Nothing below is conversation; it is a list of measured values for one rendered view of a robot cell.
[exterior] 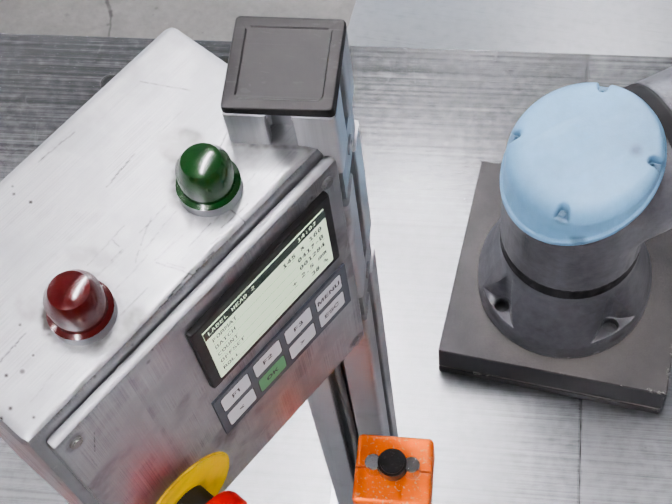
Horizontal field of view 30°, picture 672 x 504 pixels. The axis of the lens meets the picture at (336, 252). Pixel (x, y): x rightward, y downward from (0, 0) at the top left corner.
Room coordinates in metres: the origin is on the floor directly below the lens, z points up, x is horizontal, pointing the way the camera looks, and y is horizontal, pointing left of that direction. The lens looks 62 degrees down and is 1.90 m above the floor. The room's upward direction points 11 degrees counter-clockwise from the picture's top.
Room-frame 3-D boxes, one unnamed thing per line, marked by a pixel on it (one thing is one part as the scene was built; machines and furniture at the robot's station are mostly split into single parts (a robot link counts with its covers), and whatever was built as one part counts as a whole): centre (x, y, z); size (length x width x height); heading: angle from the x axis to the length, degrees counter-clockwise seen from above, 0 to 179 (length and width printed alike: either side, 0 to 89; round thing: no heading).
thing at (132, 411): (0.26, 0.08, 1.38); 0.17 x 0.10 x 0.19; 130
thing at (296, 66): (0.30, 0.01, 1.16); 0.04 x 0.04 x 0.67; 75
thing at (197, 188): (0.26, 0.04, 1.49); 0.03 x 0.03 x 0.02
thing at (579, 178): (0.47, -0.20, 1.05); 0.13 x 0.12 x 0.14; 105
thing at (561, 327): (0.47, -0.19, 0.93); 0.15 x 0.15 x 0.10
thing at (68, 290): (0.22, 0.10, 1.49); 0.03 x 0.03 x 0.02
